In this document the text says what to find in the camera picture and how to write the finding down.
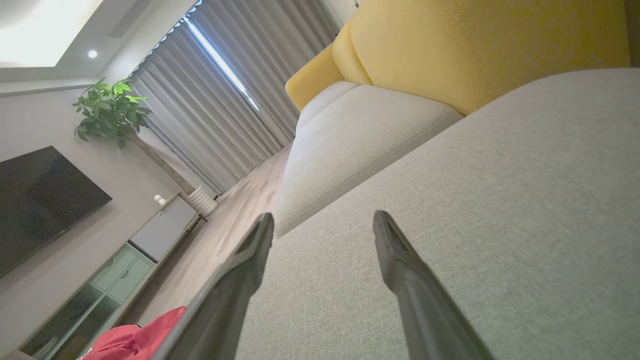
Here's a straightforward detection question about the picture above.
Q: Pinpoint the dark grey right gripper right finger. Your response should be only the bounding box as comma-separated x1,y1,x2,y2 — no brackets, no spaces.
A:
372,210,496,360

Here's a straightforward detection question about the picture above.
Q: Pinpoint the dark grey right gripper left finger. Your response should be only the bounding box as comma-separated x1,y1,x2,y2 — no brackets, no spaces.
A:
152,212,275,360

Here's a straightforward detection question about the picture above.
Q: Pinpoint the red and white shirt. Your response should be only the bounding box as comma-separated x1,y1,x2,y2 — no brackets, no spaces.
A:
77,306,187,360

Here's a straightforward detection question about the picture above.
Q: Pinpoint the grey sideboard cabinet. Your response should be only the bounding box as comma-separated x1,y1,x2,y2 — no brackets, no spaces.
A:
129,194,201,263

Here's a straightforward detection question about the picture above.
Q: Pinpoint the pale green low cabinet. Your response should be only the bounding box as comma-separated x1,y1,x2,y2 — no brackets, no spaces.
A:
17,242,161,360

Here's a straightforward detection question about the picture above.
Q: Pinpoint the white ribbed plant pot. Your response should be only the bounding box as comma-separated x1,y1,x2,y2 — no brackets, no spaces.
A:
187,186,219,217

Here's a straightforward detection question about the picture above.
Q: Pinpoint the large grey sofa seat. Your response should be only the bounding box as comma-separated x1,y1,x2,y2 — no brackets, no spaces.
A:
235,67,640,360

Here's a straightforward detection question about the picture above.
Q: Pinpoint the grey pleated curtain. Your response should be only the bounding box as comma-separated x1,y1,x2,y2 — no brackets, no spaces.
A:
192,0,341,146
129,22,283,196

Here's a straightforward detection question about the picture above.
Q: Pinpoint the grey sofa seat cushion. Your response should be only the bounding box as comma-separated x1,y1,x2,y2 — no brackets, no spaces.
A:
274,84,463,240
296,81,361,135

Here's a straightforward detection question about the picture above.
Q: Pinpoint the black flat television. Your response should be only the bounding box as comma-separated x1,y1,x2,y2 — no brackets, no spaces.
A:
0,146,113,278

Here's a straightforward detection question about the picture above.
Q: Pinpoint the green leafy potted tree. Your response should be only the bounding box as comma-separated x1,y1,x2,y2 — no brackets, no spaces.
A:
72,76,198,196

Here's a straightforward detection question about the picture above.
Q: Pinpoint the yellow sofa end backrest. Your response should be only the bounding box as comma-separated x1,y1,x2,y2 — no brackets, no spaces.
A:
285,44,347,112

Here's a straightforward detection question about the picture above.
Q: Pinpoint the small yellow sofa backrest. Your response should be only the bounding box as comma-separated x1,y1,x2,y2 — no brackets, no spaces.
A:
331,22,373,87

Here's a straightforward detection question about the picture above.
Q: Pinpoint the large yellow sofa backrest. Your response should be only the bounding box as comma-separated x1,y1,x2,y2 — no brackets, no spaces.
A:
350,0,632,117

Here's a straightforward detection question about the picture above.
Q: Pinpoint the large recessed ceiling light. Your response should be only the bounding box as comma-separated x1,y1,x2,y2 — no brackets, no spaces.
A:
0,0,103,68

